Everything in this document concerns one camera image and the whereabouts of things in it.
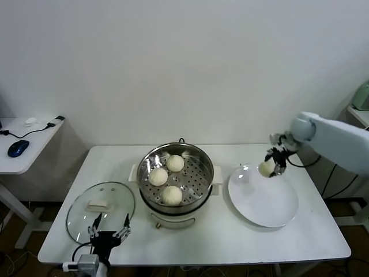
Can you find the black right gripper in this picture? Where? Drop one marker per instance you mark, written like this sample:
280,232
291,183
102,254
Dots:
280,158

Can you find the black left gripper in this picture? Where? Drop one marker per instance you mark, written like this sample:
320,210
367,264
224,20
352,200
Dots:
104,241

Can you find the white steamed baozi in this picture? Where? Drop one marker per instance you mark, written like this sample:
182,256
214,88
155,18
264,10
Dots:
175,163
265,169
158,176
172,195

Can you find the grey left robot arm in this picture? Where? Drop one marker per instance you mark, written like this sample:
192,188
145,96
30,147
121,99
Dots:
103,268

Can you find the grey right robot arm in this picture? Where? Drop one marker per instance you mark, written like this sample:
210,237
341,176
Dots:
337,141

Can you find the perforated steel steamer basket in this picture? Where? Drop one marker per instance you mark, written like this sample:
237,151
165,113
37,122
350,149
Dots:
199,179

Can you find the round glass pot lid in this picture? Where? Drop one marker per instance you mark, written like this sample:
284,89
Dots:
83,202

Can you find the white round plate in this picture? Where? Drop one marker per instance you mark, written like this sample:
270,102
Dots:
259,202

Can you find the white electric cooker pot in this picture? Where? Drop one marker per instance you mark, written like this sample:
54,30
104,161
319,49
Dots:
173,220

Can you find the pale green appliance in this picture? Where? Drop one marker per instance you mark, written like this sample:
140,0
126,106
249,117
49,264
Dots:
361,98

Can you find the white side table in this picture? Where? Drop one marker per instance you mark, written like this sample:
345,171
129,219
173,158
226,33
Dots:
29,150

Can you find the blue computer mouse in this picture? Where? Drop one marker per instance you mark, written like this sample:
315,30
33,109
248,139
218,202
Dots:
18,147

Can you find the small white crumpled object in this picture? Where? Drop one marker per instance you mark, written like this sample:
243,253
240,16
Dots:
31,121

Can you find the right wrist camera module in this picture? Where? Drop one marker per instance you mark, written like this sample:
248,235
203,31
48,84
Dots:
284,140

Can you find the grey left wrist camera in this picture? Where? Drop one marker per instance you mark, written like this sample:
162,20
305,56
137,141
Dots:
86,262

